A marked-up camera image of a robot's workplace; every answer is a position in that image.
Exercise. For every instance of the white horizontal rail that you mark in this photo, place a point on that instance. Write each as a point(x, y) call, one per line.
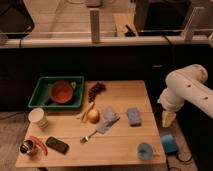
point(105, 41)

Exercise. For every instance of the black phone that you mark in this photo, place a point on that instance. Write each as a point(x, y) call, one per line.
point(57, 145)

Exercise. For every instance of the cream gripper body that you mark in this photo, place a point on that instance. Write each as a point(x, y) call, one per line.
point(168, 118)

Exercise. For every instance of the dark grape bunch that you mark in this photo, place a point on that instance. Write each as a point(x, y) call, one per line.
point(95, 90)

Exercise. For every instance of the small metal cup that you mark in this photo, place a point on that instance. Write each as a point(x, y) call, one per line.
point(28, 147)

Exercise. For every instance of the black box right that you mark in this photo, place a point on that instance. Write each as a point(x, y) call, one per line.
point(160, 17)

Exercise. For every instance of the blue sponge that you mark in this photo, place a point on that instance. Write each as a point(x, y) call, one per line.
point(133, 117)

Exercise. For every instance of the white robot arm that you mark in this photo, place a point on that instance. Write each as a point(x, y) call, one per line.
point(185, 84)

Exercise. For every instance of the blue cylinder on floor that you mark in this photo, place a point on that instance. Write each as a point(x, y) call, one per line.
point(169, 144)

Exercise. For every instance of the silver fork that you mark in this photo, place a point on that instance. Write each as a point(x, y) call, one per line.
point(87, 138)

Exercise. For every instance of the yellow red apple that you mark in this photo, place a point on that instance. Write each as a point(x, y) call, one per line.
point(93, 116)

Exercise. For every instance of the light blue towel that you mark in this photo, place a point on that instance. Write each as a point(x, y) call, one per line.
point(110, 117)

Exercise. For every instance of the white paper cup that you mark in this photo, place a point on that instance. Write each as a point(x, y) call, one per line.
point(37, 116)

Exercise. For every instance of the orange bowl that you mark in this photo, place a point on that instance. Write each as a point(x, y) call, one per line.
point(61, 92)

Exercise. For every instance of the green plastic bin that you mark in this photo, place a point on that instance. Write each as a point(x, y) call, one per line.
point(41, 94)

